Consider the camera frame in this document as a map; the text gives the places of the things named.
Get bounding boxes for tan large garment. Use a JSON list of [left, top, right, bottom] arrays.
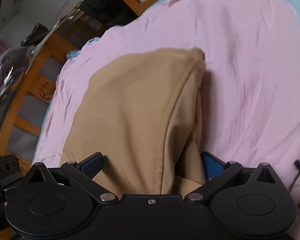
[[61, 48, 206, 196]]

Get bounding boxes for clear plastic bag with clothes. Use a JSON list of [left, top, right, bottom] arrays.
[[0, 46, 36, 129]]

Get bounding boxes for wooden side desk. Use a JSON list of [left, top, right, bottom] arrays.
[[0, 8, 102, 161]]

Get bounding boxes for pink bed sheet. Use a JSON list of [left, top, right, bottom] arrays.
[[34, 0, 300, 239]]

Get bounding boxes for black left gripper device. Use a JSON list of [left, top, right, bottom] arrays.
[[0, 154, 23, 203]]

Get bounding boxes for dark brown bag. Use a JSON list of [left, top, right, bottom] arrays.
[[21, 23, 50, 47]]

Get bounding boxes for black jacket on bedframe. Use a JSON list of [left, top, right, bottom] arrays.
[[79, 0, 138, 27]]

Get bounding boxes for thin dark cable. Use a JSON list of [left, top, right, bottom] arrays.
[[287, 158, 300, 193]]

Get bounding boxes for wall calendar poster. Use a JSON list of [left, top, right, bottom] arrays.
[[53, 0, 83, 25]]

